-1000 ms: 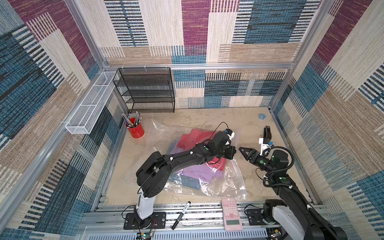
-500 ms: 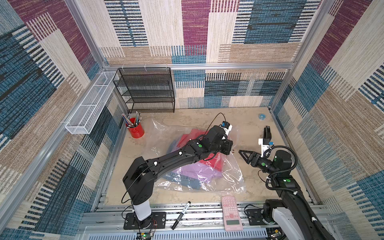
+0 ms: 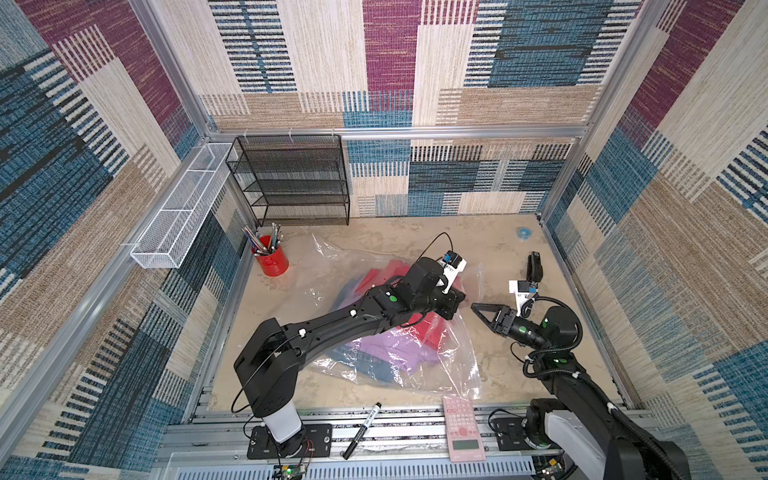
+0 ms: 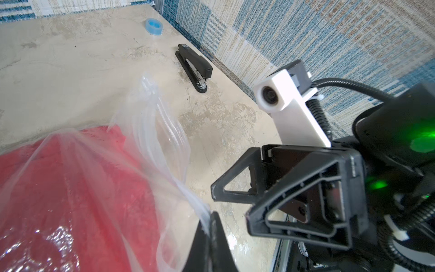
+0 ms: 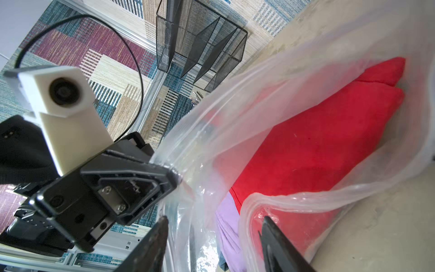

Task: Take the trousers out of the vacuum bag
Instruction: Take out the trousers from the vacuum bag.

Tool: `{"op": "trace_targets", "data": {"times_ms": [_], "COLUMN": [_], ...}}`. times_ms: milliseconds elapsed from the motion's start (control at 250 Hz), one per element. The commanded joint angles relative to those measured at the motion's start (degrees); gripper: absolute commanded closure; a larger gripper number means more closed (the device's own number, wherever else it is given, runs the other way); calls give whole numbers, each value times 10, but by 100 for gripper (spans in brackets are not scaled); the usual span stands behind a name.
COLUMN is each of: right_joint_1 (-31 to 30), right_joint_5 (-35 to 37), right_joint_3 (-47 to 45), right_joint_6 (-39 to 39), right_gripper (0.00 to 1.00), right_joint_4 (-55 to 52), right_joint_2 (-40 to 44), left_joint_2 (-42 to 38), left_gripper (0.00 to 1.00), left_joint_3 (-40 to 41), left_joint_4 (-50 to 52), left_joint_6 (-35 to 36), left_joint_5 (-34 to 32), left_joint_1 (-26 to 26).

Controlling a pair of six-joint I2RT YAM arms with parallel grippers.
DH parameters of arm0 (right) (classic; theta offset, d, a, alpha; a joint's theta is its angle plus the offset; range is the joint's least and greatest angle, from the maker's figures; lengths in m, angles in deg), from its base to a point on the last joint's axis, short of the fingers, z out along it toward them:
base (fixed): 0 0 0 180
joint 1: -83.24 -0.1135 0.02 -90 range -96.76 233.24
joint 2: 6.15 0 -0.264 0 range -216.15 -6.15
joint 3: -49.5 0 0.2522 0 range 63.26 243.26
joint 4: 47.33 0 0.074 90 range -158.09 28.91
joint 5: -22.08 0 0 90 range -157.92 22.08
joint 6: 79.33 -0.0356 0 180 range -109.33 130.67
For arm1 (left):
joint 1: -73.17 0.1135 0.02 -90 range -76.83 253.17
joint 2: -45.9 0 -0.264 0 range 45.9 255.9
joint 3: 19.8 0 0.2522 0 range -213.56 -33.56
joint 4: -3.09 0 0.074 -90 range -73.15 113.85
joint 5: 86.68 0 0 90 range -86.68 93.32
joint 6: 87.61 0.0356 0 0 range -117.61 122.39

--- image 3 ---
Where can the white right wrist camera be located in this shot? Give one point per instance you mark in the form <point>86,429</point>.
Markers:
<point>522,290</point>

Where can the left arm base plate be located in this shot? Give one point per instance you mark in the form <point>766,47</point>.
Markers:
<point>313,441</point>

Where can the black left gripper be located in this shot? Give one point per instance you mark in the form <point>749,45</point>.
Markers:
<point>453,301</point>

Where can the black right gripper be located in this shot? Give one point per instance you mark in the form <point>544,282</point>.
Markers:
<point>500,321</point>

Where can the black marker pen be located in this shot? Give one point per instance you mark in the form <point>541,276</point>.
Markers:
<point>362,431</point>

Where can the black wire mesh shelf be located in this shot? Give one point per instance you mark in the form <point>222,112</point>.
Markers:
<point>290,180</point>

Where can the small black device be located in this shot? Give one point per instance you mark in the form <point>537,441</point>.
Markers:
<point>534,271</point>

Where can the red pen cup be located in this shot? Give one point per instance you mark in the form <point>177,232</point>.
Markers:
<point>274,265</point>

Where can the clear plastic vacuum bag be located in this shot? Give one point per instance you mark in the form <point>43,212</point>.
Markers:
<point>318,273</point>

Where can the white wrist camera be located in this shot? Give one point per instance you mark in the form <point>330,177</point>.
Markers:
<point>452,264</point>
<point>522,290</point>

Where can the lilac trousers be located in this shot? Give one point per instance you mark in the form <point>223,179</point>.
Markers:
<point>403,352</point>

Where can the white wire mesh basket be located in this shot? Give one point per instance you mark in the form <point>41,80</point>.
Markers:
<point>173,229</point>

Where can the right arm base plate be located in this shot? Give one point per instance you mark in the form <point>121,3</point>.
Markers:
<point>509,434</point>

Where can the red trousers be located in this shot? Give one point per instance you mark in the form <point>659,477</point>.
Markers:
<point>430,331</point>

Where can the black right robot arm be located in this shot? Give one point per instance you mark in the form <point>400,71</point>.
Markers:
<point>592,430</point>

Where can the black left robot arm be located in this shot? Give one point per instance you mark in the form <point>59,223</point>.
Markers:
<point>268,365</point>

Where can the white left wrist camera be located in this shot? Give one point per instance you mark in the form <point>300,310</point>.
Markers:
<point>452,264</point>

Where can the grey-blue folded trousers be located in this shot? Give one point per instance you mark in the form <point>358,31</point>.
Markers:
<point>350,362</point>

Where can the pink calculator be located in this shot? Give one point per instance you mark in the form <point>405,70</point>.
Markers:
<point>463,438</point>

